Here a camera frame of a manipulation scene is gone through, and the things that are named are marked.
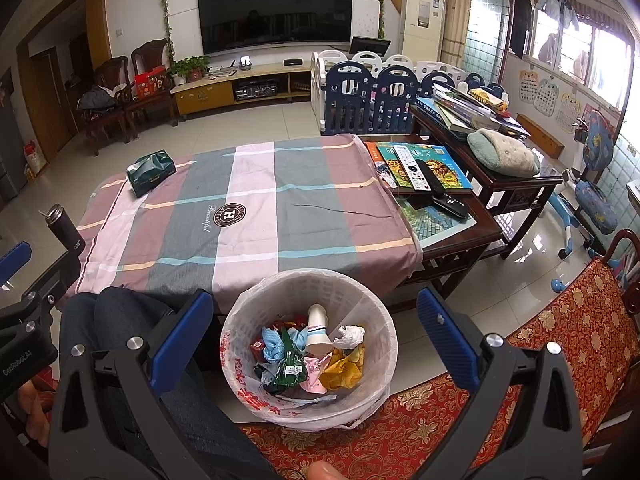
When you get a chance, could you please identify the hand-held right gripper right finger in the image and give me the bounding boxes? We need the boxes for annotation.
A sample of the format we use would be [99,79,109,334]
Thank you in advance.
[410,287,583,480]

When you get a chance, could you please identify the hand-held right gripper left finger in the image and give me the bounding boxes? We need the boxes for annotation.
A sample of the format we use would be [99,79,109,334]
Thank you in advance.
[47,289,221,480]

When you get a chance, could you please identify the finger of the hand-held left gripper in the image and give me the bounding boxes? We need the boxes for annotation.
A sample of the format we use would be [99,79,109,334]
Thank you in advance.
[0,241,32,286]
[0,255,83,341]

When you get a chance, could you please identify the clear plastic bin liner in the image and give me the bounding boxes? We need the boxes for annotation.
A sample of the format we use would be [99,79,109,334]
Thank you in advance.
[220,269,398,433]

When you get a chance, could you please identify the clear plastic wrapper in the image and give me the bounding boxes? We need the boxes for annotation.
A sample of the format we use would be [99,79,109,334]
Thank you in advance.
[261,326,285,362]

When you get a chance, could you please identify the white tissue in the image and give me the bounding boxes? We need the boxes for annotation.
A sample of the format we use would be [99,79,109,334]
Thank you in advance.
[332,325,366,351]

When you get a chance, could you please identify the white plastic waste bin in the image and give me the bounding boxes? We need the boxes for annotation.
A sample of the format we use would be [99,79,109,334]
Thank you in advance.
[220,269,398,433]

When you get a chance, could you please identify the yellow snack bag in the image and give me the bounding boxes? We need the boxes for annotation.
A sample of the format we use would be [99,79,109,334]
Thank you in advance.
[320,345,366,391]

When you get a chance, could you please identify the green snack packet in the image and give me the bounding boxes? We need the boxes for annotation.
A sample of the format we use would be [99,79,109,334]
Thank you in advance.
[276,327,307,393]

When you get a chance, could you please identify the white paper cup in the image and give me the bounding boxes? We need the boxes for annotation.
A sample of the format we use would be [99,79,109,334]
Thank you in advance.
[305,304,333,356]

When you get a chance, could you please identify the pink packet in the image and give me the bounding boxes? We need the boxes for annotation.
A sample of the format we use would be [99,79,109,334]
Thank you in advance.
[300,352,333,395]

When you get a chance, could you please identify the person's left hand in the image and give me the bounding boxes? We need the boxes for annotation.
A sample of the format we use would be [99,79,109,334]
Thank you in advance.
[17,379,55,441]

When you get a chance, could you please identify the person's right hand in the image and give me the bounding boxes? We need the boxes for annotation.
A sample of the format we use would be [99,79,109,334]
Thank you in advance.
[306,461,346,480]

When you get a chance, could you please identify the dark thermos bottle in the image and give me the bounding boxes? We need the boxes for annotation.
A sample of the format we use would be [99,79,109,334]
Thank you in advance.
[39,204,86,263]

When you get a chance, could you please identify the person's blue jeans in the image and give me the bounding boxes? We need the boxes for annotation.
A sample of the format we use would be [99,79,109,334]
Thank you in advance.
[60,287,281,480]

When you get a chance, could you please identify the dark wooden coffee table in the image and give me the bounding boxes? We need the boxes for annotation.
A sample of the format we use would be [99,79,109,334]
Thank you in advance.
[360,134,503,301]

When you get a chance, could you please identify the grey refrigerator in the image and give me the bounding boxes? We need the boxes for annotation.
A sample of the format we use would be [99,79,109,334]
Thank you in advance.
[0,110,26,201]

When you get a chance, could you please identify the red white bag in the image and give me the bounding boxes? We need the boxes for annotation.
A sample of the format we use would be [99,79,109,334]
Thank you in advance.
[24,141,47,173]

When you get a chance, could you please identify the wooden door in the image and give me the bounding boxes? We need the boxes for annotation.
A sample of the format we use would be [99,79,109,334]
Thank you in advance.
[30,50,73,161]

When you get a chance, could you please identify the green tissue box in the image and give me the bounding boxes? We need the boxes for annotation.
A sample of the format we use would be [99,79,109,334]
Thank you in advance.
[126,151,177,198]

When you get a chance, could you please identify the dark wooden side table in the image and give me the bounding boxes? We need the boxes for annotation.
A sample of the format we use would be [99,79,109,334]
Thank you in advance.
[410,105,563,261]

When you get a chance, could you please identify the dark wooden armchair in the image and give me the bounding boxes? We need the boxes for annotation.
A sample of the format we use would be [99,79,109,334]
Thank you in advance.
[131,38,178,128]
[80,56,132,153]

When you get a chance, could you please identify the blue picture book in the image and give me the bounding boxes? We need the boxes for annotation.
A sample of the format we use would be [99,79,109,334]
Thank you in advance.
[376,143,473,193]

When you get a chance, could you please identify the white remote control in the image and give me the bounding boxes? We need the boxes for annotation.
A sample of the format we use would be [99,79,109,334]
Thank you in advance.
[392,145,431,192]

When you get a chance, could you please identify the plaid tablecloth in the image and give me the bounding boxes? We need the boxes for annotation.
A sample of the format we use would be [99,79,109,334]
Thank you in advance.
[65,134,423,313]

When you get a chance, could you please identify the dark bag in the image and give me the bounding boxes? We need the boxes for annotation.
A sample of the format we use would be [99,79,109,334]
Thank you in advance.
[77,85,117,113]

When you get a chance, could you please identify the orange book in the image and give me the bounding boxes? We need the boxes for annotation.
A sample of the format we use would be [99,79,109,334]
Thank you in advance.
[365,141,398,188]

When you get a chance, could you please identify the grey-green plush cushion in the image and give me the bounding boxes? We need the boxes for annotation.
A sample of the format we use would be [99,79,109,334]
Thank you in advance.
[467,128,542,178]

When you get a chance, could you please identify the blue child's desk chair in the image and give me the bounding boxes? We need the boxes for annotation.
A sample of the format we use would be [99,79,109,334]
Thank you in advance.
[550,110,621,261]

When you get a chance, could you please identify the long wooden box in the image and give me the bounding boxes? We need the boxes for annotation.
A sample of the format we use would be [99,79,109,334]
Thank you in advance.
[515,112,566,158]

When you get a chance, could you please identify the red gift box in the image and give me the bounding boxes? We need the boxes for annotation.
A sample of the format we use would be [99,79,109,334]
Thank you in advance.
[134,66,168,99]

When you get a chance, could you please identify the stack of books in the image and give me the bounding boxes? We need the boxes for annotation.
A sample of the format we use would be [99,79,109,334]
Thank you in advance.
[415,84,531,141]

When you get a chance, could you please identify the wooden TV stand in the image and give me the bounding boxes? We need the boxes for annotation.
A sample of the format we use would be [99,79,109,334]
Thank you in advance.
[171,60,313,116]

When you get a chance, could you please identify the black stereo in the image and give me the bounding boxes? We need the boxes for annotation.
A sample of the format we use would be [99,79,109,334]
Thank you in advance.
[234,82,280,101]

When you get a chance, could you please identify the blue white playpen fence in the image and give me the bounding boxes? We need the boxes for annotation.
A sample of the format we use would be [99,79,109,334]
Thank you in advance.
[310,49,508,136]

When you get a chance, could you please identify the green potted plant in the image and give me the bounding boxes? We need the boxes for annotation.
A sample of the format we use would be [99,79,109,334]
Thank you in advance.
[170,56,211,86]

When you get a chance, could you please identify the black monitor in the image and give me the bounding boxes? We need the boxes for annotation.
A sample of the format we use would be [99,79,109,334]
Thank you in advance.
[349,36,392,58]

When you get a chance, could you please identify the window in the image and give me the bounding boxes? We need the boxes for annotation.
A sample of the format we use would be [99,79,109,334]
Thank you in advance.
[510,0,640,111]

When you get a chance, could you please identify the white standing air conditioner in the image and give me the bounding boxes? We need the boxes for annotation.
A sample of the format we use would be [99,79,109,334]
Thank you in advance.
[400,0,446,63]

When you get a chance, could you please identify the beige curtain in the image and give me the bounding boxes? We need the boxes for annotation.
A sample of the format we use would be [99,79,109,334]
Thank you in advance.
[440,0,476,68]

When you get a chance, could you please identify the dark hanging garment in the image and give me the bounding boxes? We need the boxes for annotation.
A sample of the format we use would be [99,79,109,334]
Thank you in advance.
[510,0,535,58]

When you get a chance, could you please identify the large black television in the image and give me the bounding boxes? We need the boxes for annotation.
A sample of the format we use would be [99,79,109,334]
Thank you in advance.
[196,0,353,57]

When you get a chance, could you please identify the blue hanging garment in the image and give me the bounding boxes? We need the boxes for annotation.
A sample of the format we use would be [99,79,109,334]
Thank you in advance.
[535,0,581,31]

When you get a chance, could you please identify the children's wall chart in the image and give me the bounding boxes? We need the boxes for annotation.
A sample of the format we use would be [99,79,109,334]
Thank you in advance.
[517,70,538,103]
[534,78,560,116]
[555,92,581,133]

